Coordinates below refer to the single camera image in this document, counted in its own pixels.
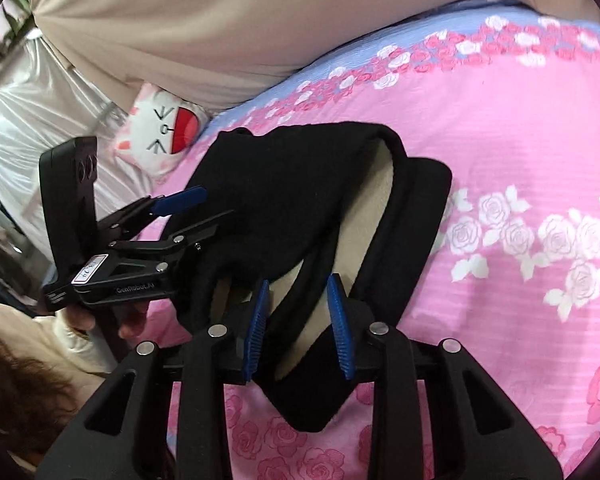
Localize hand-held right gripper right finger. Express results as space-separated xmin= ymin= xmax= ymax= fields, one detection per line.
xmin=327 ymin=274 xmax=566 ymax=480

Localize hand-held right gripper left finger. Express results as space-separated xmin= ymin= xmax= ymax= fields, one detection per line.
xmin=42 ymin=279 xmax=272 ymax=480

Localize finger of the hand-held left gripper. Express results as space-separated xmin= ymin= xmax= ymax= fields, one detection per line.
xmin=167 ymin=210 xmax=236 ymax=261
xmin=97 ymin=186 xmax=208 ymax=241

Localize black pants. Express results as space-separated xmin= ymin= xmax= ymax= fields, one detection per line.
xmin=172 ymin=121 xmax=453 ymax=433

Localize person's left hand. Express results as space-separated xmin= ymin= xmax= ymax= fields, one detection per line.
xmin=62 ymin=302 xmax=148 ymax=341

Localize cat face pillow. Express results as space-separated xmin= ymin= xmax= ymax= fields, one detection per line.
xmin=114 ymin=84 xmax=211 ymax=178

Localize person's brown hair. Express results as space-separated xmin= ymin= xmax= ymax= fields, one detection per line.
xmin=0 ymin=320 xmax=81 ymax=451

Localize white satin curtain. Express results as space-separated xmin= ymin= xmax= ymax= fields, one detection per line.
xmin=0 ymin=35 xmax=146 ymax=261

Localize beige hanging cloth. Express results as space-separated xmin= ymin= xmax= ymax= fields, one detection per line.
xmin=27 ymin=0 xmax=600 ymax=111

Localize pink rose print bed sheet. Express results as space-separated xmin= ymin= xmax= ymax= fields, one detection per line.
xmin=145 ymin=0 xmax=600 ymax=480

